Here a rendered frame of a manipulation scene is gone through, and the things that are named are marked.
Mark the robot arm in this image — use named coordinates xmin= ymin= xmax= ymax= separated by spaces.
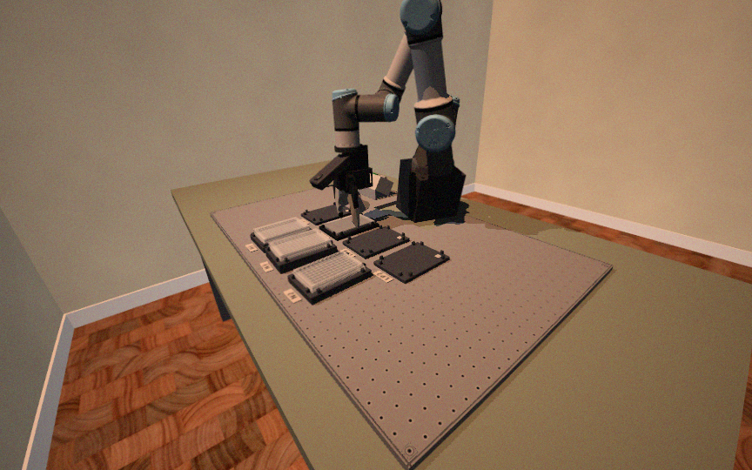
xmin=310 ymin=0 xmax=460 ymax=190

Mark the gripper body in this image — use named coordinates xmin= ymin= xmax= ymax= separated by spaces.
xmin=334 ymin=144 xmax=373 ymax=193

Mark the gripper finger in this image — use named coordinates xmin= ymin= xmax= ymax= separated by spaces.
xmin=333 ymin=180 xmax=349 ymax=218
xmin=347 ymin=180 xmax=370 ymax=229

